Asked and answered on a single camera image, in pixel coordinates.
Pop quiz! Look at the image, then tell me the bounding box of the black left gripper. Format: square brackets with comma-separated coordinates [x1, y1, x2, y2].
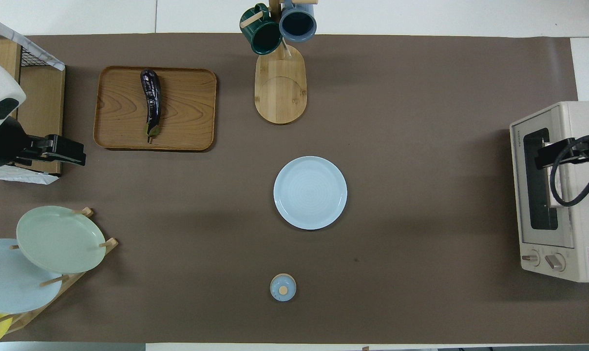
[0, 117, 86, 169]

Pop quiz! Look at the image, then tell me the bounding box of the glass oven door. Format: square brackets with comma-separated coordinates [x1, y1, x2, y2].
[510, 110, 575, 248]

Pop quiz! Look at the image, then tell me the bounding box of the dark purple eggplant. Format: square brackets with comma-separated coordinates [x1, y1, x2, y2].
[140, 69, 162, 143]

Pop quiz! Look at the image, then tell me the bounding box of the beige toaster oven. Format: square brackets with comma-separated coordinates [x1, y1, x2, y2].
[510, 101, 589, 282]

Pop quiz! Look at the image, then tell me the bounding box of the pale green plate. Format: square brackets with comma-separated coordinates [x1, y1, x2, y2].
[17, 206, 106, 274]

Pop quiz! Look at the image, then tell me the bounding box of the wooden plate rack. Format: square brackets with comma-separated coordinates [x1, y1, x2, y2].
[2, 207, 118, 335]

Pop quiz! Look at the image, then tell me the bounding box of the rectangular wooden tray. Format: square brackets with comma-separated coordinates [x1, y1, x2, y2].
[94, 66, 217, 152]

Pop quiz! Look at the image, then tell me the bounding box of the brown table mat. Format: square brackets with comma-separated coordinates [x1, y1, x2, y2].
[0, 33, 589, 344]

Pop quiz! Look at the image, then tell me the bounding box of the light blue racked plate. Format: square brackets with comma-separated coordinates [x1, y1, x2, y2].
[0, 238, 63, 315]

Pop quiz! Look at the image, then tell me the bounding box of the wooden mug tree stand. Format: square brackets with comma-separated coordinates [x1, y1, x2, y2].
[240, 0, 319, 125]

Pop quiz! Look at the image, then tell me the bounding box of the dark green mug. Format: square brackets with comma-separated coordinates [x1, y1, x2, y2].
[240, 3, 283, 55]

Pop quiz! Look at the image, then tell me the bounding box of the grey blue mug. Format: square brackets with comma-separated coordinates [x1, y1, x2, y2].
[279, 0, 318, 43]

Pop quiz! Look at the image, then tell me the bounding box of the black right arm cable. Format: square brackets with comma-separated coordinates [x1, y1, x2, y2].
[550, 138, 589, 208]

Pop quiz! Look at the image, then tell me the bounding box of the wooden wire mesh shelf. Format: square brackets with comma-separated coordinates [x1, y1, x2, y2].
[0, 22, 66, 176]

